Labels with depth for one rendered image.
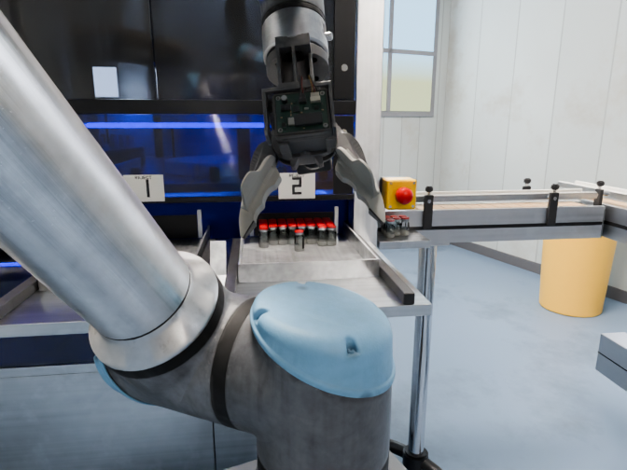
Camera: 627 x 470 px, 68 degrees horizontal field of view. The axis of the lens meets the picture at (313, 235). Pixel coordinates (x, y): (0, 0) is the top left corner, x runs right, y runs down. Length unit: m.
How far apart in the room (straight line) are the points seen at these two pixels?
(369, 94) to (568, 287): 2.37
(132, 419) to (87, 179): 1.07
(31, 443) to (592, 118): 3.53
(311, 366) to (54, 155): 0.21
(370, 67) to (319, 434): 0.88
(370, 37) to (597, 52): 2.82
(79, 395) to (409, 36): 3.95
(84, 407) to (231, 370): 0.97
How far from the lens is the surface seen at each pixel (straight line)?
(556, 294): 3.29
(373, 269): 0.88
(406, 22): 4.57
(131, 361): 0.40
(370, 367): 0.36
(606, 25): 3.82
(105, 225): 0.32
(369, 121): 1.11
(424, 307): 0.78
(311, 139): 0.48
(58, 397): 1.34
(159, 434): 1.35
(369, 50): 1.12
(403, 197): 1.11
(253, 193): 0.50
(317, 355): 0.34
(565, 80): 3.93
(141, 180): 1.11
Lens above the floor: 1.16
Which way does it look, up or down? 14 degrees down
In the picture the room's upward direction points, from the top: straight up
